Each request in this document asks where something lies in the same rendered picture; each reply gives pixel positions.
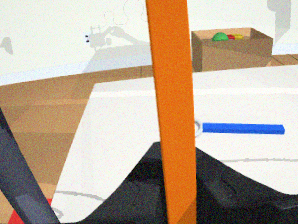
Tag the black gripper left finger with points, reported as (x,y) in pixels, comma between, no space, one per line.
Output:
(140,199)

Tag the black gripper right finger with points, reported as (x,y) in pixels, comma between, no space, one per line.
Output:
(224,196)

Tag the orange bar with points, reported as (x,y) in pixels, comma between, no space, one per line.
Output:
(172,70)

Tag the blue flat bar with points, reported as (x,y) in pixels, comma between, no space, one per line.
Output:
(245,129)

